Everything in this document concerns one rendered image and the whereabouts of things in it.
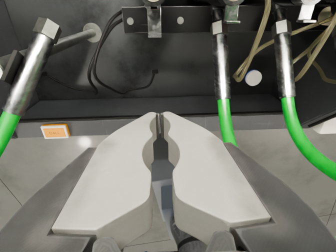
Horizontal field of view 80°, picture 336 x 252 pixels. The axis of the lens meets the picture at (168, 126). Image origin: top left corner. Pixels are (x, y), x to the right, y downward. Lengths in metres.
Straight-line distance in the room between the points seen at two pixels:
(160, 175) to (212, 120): 0.39
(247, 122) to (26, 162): 1.81
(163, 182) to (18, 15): 0.62
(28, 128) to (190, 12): 0.40
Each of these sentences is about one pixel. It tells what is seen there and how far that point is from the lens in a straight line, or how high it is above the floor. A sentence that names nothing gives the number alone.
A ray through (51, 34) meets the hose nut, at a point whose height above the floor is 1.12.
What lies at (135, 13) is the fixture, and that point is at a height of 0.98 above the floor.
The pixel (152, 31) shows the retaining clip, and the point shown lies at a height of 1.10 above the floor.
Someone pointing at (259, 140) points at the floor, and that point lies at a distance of 1.83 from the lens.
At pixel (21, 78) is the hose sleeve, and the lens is 0.23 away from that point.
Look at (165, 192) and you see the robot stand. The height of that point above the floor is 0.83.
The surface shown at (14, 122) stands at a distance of 0.23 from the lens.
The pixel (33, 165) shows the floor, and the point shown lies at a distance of 2.03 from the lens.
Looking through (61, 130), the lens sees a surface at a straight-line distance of 0.48.
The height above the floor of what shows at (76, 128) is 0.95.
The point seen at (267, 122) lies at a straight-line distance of 0.51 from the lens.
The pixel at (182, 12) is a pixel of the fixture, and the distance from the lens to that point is 0.36.
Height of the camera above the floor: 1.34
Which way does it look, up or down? 60 degrees down
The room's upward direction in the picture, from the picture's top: 174 degrees clockwise
